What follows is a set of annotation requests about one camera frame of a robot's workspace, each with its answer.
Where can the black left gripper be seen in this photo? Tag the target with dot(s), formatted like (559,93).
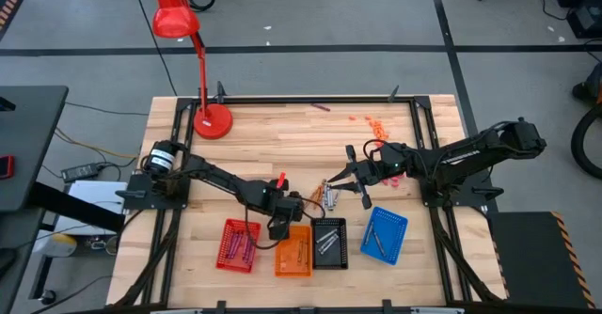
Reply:
(284,210)

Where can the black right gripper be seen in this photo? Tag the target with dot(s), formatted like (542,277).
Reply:
(371,173)

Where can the black crayon grey wrapper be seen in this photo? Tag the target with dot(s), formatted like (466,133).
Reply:
(325,193)
(336,197)
(328,199)
(332,199)
(327,236)
(329,244)

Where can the purple crayon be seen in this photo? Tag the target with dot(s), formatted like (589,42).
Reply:
(232,245)
(252,247)
(321,107)
(247,251)
(238,246)

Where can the orange plastic basket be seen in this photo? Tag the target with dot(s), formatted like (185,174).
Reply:
(287,267)

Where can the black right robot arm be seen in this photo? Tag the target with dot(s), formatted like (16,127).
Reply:
(470,156)

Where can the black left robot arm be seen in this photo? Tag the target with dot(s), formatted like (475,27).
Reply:
(221,177)

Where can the red tag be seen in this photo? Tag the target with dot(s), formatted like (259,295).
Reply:
(281,181)

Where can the blue plastic basket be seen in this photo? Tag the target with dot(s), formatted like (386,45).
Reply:
(395,229)

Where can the black plastic basket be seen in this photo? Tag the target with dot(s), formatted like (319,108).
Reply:
(329,260)

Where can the red plastic basket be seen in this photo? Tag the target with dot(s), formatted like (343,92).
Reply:
(223,257)

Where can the white box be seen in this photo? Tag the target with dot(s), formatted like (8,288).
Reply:
(94,196)

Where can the black platform striped edge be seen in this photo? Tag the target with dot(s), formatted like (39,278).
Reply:
(527,257)

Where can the black power adapter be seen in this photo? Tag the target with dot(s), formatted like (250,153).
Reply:
(80,172)

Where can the red desk lamp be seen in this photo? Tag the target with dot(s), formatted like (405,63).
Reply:
(174,18)

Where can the yellow white object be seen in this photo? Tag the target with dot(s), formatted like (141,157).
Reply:
(56,246)

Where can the black caster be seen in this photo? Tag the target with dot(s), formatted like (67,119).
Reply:
(48,297)

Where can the black desk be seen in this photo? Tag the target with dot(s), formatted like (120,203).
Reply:
(28,140)

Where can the black box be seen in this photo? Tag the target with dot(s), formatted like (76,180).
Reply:
(585,18)

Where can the black aluminium table frame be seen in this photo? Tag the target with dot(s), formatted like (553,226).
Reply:
(301,100)

